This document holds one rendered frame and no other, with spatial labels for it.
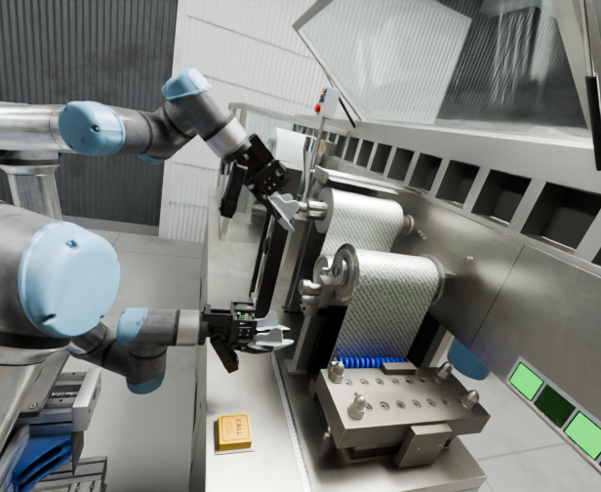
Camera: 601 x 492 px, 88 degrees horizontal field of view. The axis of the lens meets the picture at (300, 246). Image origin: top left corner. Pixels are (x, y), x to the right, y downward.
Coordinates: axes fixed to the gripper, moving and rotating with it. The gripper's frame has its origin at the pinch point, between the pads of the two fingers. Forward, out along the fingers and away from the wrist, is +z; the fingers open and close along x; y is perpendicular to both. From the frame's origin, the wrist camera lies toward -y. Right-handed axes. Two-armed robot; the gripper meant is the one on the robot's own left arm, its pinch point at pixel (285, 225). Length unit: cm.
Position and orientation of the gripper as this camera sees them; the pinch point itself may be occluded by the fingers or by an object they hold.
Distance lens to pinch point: 71.3
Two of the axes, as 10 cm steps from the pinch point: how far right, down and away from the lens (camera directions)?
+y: 7.8, -6.2, -0.5
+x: -2.6, -4.0, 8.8
